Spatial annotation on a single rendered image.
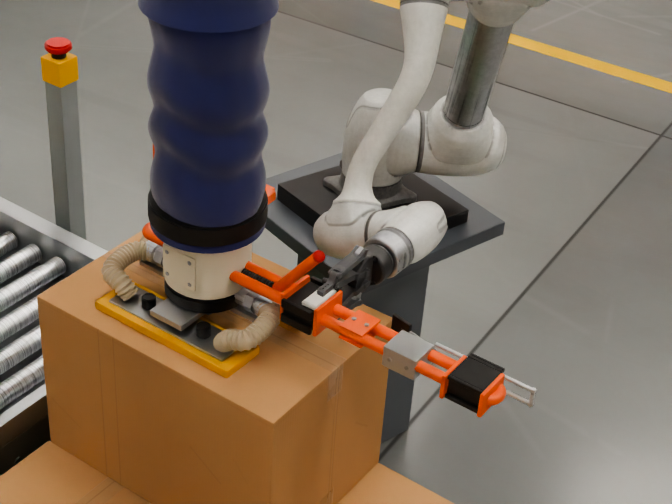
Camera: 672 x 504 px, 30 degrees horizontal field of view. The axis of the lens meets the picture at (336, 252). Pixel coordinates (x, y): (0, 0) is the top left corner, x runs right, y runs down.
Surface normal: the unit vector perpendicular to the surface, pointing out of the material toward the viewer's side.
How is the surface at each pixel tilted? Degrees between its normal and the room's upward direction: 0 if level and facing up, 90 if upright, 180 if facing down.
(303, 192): 3
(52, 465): 0
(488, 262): 0
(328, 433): 90
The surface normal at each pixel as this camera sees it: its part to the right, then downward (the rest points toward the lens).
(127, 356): -0.58, 0.43
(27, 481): 0.07, -0.82
